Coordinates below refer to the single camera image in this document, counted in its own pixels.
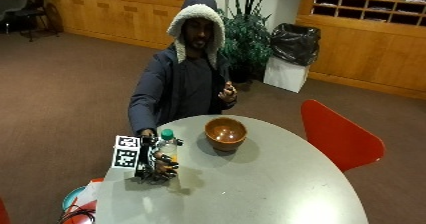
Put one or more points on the clear bottle with green cap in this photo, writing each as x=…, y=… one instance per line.
x=168, y=146

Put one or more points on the white bin with black bag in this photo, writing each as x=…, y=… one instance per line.
x=293, y=55

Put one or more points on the teal round object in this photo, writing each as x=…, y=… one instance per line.
x=71, y=197

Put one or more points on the white paper sheet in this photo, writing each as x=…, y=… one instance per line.
x=91, y=192

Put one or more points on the the person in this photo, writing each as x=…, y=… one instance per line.
x=187, y=67

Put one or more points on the wooden pigeonhole shelf wall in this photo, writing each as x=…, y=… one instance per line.
x=368, y=34

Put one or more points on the white marker cube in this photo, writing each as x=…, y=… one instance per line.
x=125, y=152

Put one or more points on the brown wooden bowl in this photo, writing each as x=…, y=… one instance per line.
x=225, y=133

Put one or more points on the green potted plant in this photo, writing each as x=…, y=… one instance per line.
x=247, y=40

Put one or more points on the wooden cabinet with pigeonholes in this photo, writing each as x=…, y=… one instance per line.
x=120, y=10

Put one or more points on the red chair with items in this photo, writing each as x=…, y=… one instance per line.
x=84, y=210

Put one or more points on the black chair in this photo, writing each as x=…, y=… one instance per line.
x=31, y=12

